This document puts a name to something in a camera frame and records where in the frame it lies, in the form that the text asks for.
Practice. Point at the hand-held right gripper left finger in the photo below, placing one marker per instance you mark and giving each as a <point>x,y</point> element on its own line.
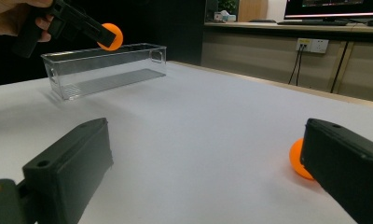
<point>66,174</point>

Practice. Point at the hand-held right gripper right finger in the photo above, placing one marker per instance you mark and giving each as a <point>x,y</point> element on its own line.
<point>346,168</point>

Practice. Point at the orange ball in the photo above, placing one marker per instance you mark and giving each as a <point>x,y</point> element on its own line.
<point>113,28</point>
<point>296,160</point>

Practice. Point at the clear plastic container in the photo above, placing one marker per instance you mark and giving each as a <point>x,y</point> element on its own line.
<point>113,68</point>

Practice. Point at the tissue box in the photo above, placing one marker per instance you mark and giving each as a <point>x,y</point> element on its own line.
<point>226,17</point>

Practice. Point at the green potted plant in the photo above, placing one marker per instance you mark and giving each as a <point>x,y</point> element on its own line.
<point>228,4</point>

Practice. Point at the beige wooden counter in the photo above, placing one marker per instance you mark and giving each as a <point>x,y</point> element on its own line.
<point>253,53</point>

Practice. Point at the black keyboard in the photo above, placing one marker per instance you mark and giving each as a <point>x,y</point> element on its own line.
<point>312,22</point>

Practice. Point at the black computer monitor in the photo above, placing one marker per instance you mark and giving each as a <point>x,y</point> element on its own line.
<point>334,7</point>

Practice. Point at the white wall socket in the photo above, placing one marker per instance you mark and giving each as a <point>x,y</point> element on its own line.
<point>312,45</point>

